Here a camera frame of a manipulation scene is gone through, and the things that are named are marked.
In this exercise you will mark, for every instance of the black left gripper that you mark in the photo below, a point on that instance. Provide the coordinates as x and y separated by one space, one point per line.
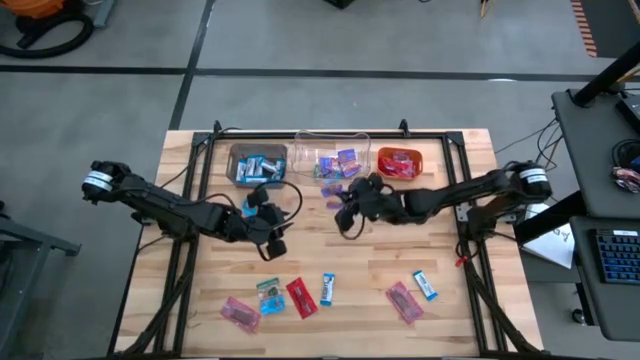
257 227

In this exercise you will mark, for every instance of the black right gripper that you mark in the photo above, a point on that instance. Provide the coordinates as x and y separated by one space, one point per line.
382 205

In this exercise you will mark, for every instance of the silver blue candy bar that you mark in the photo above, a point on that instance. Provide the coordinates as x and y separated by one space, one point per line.
327 289
255 165
260 179
280 170
425 285
241 170
270 166

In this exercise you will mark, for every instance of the blue green gummy bag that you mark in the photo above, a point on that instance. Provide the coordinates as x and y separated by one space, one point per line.
271 302

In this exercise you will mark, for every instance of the pink clear candy packet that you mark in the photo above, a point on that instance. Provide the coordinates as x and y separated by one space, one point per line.
404 302
241 315

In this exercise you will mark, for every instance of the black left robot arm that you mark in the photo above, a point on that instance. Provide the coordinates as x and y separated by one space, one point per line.
165 210

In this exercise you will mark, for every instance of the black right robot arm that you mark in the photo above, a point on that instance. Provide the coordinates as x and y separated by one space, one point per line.
475 192

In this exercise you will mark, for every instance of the candy wrapper pile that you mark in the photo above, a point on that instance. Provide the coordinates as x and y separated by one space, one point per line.
627 179

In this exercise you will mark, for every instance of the orange plastic bin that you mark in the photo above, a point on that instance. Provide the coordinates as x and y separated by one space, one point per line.
380 162

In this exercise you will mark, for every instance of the clear plastic bin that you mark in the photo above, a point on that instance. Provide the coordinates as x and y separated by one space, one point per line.
305 150

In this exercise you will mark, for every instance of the grey plastic bin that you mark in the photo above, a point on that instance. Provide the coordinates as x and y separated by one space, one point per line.
260 148

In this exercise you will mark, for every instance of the red zip tie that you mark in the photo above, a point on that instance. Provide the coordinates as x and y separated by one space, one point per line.
460 261

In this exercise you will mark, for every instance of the black equipment base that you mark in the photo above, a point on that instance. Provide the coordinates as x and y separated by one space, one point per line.
340 3

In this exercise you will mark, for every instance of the white paper sheet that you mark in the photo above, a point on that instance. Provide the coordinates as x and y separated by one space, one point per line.
555 247

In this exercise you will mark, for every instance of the grey metal cart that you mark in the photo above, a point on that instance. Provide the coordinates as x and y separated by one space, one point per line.
40 239

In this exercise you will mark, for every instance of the wooden stick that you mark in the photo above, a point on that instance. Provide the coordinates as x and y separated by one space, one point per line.
484 7

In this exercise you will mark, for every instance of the grey desk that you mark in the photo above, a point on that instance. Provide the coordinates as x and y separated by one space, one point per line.
590 150

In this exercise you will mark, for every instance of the black caster wheel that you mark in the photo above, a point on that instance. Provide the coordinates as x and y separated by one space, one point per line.
579 316

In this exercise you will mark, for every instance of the grey plastic part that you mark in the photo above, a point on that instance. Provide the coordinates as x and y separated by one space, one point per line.
102 12

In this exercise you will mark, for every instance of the blue-lit keyboard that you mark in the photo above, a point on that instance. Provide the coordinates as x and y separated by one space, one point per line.
620 257

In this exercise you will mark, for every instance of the grey keyboard shelf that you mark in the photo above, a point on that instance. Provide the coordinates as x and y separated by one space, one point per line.
615 310

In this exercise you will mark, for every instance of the black stand pole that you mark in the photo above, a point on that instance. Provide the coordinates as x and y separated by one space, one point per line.
607 75

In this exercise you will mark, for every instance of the black flat device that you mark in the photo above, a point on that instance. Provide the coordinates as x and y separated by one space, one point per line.
631 112

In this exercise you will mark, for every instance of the black mat orange-striped edge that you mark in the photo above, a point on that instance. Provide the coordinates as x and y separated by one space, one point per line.
615 30

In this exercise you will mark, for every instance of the orange shop vacuum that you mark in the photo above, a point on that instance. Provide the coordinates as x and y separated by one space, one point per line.
35 7

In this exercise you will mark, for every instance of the black frame clamp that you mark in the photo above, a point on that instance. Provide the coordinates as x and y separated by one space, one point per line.
216 126
403 126

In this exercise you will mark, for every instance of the black desk bracket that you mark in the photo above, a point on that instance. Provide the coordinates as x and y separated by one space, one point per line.
545 222

